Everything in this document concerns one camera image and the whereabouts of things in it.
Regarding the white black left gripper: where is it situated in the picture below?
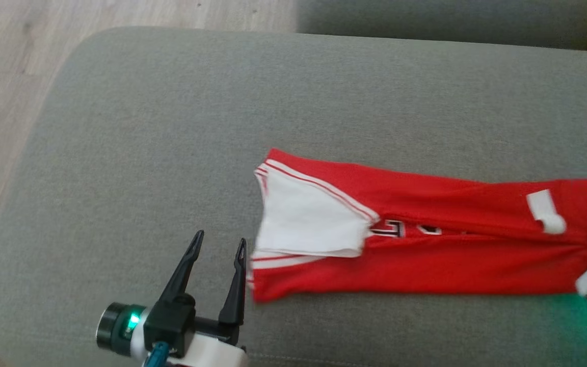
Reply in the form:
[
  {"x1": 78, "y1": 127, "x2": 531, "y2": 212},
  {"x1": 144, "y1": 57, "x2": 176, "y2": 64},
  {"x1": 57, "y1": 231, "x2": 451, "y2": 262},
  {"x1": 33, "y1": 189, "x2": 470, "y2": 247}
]
[{"x1": 157, "y1": 230, "x2": 249, "y2": 367}]

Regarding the red white basketball jersey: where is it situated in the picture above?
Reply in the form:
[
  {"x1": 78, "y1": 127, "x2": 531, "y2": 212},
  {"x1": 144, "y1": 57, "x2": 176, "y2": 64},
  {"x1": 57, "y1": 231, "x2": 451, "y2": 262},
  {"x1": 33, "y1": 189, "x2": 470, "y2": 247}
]
[{"x1": 245, "y1": 148, "x2": 587, "y2": 304}]

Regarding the large grey sofa seat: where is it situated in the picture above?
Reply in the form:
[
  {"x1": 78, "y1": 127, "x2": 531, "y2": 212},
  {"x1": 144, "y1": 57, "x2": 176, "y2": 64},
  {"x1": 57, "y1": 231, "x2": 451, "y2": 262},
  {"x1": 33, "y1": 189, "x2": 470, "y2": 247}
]
[{"x1": 0, "y1": 27, "x2": 587, "y2": 367}]

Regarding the small grey sofa ottoman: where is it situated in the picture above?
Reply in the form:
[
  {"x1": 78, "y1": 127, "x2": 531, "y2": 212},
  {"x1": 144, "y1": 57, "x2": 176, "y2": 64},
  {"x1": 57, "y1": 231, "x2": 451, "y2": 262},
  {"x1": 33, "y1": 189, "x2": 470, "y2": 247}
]
[{"x1": 296, "y1": 0, "x2": 587, "y2": 50}]

